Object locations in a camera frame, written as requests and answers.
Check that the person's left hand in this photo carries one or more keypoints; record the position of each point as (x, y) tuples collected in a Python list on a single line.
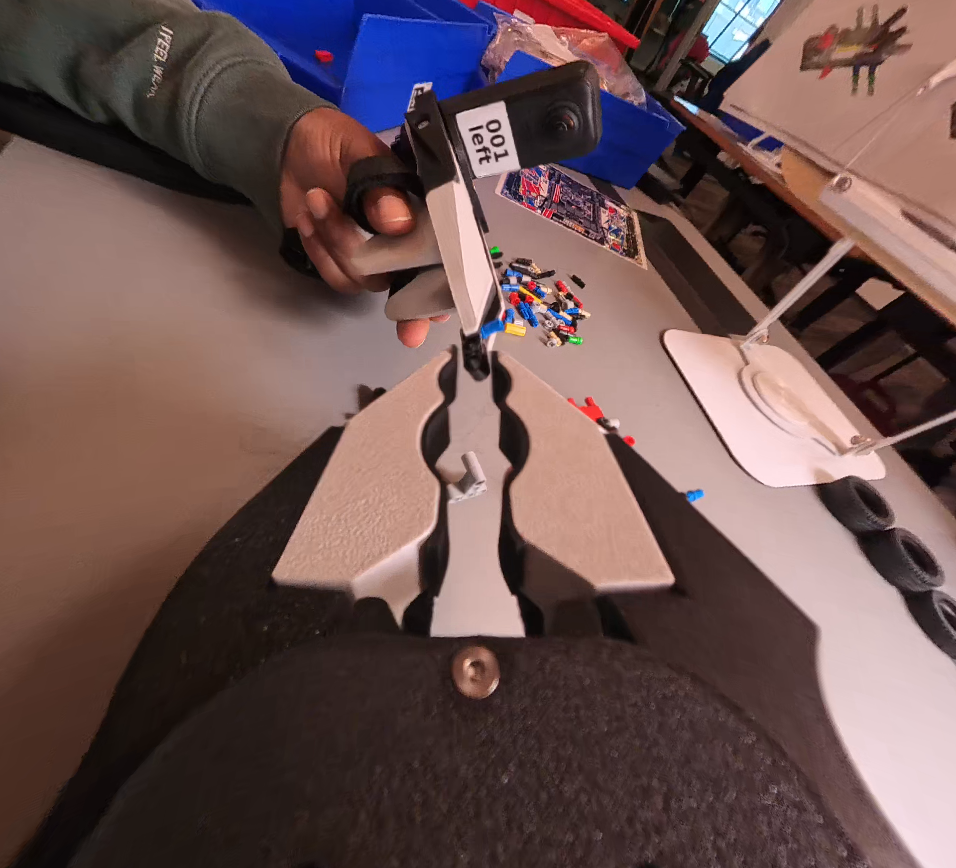
[(321, 166)]

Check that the small blue bin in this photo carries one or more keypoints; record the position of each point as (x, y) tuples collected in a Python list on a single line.
[(627, 136)]

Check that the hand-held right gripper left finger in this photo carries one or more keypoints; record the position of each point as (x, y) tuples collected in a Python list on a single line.
[(358, 502)]

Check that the person's left forearm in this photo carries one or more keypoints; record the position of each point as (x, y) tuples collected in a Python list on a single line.
[(112, 24)]

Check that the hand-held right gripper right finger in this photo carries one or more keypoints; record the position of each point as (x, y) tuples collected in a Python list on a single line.
[(582, 509)]

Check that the printed sticker sheet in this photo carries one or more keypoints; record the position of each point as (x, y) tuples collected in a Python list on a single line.
[(575, 210)]

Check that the wooden side desk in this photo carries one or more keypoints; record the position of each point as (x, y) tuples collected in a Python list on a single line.
[(747, 158)]

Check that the pile of loose lego pieces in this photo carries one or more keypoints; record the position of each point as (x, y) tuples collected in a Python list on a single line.
[(538, 300)]

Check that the window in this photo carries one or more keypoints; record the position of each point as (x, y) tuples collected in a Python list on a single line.
[(739, 9)]

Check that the clear plastic bag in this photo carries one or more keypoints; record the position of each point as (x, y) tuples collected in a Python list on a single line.
[(553, 50)]

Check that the grey lego connector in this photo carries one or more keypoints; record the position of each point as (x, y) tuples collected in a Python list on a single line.
[(467, 479)]

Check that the black lego frame assembly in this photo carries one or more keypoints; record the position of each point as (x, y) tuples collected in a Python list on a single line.
[(590, 411)]

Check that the white instruction booklet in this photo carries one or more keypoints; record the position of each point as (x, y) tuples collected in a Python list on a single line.
[(836, 128)]

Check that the black rubber tire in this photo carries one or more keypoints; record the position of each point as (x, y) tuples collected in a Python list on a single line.
[(904, 558), (937, 621), (859, 506)]

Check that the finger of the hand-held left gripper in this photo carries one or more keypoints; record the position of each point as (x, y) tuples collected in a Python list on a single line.
[(463, 248)]

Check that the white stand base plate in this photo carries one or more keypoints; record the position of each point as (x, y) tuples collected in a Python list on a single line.
[(709, 397)]

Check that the black lego connector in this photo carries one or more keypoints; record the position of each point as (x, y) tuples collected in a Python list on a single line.
[(475, 360)]

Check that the small black lego piece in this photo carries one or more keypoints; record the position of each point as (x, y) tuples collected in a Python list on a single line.
[(371, 396)]

